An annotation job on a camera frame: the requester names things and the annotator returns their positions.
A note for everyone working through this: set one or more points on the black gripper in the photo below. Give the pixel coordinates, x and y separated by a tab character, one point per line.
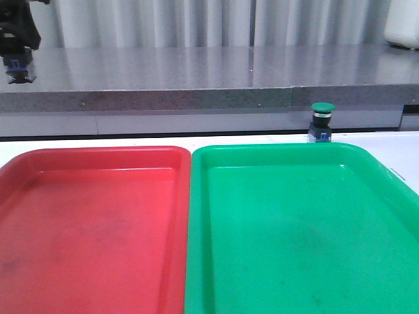
18	30

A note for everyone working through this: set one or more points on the red plastic tray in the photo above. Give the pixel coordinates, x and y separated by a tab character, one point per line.
95	230

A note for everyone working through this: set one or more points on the red mushroom push button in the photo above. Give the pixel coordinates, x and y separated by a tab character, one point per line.
19	68

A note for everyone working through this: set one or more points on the white container in background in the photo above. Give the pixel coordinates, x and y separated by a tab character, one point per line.
401	27

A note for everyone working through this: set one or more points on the green plastic tray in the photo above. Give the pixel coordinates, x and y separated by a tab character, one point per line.
299	228

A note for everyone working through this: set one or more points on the green mushroom push button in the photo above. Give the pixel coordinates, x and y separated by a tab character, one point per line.
319	130

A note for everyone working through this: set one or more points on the grey stone platform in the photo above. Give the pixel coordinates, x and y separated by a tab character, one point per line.
100	92

